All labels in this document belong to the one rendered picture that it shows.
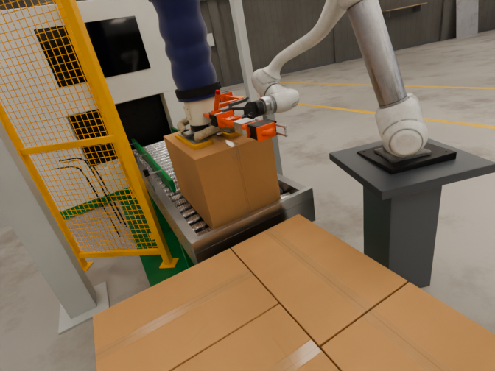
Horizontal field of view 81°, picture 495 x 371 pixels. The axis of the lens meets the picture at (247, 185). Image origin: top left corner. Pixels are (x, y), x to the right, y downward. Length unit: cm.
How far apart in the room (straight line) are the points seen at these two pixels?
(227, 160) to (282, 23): 1111
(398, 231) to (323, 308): 68
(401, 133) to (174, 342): 105
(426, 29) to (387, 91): 1379
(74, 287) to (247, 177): 130
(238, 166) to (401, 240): 87
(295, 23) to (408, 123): 1138
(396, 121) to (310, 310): 73
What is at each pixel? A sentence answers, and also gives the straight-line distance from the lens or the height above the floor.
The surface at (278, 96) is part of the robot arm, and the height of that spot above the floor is 111.
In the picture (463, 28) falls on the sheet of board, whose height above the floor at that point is 32.
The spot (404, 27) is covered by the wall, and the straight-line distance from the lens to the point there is 1441.
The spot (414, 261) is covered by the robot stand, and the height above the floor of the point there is 21.
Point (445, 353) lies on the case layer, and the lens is 103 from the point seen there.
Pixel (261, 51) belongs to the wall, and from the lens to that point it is 1210.
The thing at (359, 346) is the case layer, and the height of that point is 54.
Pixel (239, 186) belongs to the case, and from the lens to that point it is 143.
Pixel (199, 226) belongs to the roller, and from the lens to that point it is 159.
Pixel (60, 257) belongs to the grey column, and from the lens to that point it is 206.
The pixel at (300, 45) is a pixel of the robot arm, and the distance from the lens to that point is 146.
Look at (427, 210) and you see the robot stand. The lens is 163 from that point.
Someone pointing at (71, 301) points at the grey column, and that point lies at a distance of 223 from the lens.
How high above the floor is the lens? 136
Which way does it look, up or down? 26 degrees down
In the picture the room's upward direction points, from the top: 11 degrees counter-clockwise
